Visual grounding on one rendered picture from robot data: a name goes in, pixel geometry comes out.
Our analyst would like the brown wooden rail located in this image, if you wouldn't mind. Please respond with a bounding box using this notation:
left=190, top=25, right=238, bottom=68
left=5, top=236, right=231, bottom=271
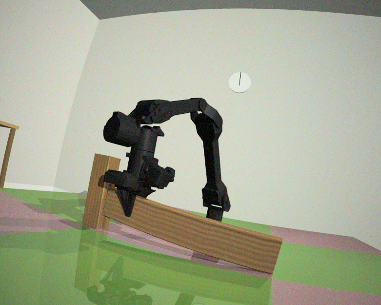
left=102, top=187, right=283, bottom=274

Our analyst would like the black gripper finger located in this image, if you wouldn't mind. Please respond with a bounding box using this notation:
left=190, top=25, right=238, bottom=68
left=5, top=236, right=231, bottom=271
left=138, top=188, right=155, bottom=198
left=115, top=185, right=143, bottom=217

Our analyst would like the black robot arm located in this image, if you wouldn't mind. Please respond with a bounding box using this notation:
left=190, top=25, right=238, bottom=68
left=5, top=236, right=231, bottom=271
left=103, top=98, right=231, bottom=222

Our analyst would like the wooden slotted post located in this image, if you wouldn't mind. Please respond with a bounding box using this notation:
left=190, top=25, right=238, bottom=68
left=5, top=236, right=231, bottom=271
left=83, top=153, right=120, bottom=228

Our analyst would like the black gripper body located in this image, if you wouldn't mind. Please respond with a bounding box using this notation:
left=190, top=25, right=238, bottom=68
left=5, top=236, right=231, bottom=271
left=104, top=149, right=164, bottom=189

